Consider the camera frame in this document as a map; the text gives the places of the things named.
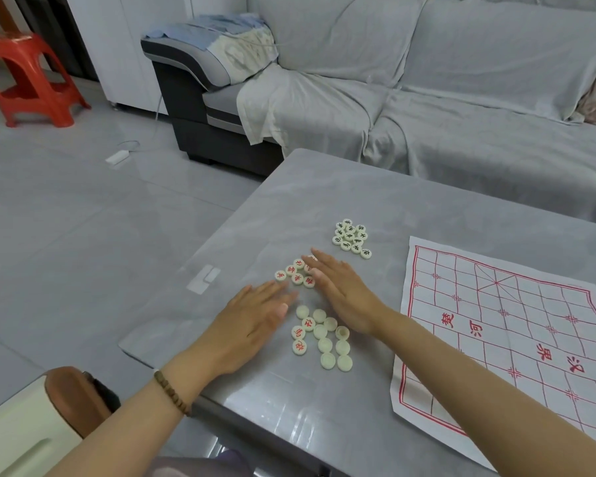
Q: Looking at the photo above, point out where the white cabinet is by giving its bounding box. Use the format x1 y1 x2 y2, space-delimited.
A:
76 0 250 116

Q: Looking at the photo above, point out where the brown wooden bead bracelet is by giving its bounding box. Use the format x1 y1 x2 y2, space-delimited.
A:
153 369 193 418

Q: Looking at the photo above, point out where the red plastic stool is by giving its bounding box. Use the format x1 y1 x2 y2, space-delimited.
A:
0 32 92 129

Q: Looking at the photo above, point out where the person's left forearm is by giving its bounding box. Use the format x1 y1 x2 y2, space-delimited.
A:
55 355 215 477

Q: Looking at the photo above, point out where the person's right forearm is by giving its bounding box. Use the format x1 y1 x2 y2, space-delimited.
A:
373 311 596 477

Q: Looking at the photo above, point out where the grey and black sofa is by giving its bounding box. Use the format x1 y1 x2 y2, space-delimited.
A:
140 0 596 229

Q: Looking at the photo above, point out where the white tape strip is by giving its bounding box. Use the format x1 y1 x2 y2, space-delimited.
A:
186 264 222 295

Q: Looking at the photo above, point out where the white red-lined paper chessboard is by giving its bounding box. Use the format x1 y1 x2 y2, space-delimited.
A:
390 236 596 473

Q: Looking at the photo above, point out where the pile of mostly blank cream pieces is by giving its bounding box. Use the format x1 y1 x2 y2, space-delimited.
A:
291 305 354 371

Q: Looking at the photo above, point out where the person's right hand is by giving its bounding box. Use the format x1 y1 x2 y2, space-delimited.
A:
302 248 394 339

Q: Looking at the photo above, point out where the cluster of black-marked chess pieces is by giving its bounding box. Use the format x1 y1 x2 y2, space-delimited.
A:
331 218 373 259

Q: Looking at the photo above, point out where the cluster of red-marked chess pieces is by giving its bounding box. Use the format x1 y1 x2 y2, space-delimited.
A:
273 256 320 290

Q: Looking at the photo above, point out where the brown and cream chair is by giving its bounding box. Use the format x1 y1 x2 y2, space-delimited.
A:
0 366 123 477

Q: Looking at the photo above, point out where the blue and cream crumpled cloth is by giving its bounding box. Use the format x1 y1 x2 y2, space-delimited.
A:
146 13 280 88

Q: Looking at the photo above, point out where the light grey sofa cover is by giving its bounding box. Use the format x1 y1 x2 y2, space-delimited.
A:
235 0 596 229

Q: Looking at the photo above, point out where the person's left hand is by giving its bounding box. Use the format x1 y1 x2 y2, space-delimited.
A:
178 280 300 394

